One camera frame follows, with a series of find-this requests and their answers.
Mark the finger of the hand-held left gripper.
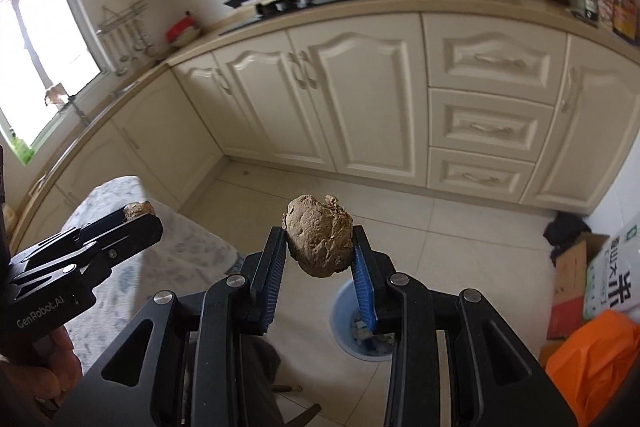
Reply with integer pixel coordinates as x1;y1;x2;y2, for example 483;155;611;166
12;214;164;303
10;207;130;273

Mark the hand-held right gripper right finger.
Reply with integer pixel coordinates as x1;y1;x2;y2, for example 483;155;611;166
350;226;578;427

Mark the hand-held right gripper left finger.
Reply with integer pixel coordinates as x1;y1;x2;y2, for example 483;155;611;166
52;226;290;427

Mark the blue plastic bin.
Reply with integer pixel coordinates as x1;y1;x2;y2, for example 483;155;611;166
328;279;396;362

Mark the small brown paper ball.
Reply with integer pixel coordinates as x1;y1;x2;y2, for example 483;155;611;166
123;202;156;220

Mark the small brown object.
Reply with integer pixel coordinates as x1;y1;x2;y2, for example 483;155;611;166
281;193;354;279

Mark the heap of wrappers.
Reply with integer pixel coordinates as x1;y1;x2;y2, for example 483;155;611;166
350;312;396;355

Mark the person's left hand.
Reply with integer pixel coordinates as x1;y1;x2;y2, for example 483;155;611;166
15;324;83;423

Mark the round patterned table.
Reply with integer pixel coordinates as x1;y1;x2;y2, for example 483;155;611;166
57;177;246;375

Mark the cream sink base cabinet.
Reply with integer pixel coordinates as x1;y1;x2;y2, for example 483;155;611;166
10;67;226;248

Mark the green plastic bottle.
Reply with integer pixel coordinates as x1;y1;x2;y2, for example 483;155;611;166
9;129;36;165

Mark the person's dark trouser leg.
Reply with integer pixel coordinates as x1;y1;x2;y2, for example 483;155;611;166
240;334;286;427

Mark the steel faucet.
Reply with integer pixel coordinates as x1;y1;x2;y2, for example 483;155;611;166
67;94;93;128

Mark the dark table base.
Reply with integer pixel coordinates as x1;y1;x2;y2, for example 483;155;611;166
272;384;322;427

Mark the brown rag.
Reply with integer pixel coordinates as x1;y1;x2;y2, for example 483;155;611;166
44;83;71;108

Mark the kitchen window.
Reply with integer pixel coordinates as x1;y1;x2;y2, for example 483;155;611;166
0;0;113;162

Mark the long steel ladle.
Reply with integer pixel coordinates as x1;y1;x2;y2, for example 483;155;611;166
111;32;128;75

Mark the cream base cabinet with drawers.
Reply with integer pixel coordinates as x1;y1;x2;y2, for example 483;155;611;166
167;12;640;215

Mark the black cloth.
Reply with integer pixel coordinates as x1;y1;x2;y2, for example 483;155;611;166
542;211;593;265

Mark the white bowl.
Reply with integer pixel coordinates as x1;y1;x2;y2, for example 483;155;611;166
170;29;203;48

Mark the brown cardboard box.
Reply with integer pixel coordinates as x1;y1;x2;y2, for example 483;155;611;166
547;232;611;343

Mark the red white kettle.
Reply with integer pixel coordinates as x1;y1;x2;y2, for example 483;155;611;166
165;12;198;42

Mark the orange plastic bag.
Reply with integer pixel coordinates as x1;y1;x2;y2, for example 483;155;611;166
545;309;640;423

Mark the white green printed box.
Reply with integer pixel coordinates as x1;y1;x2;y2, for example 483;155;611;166
582;212;640;323

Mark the black gas hob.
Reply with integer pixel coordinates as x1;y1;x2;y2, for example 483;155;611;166
217;0;416;35

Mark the steel utensil rail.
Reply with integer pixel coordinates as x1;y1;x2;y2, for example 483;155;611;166
95;4;151;38

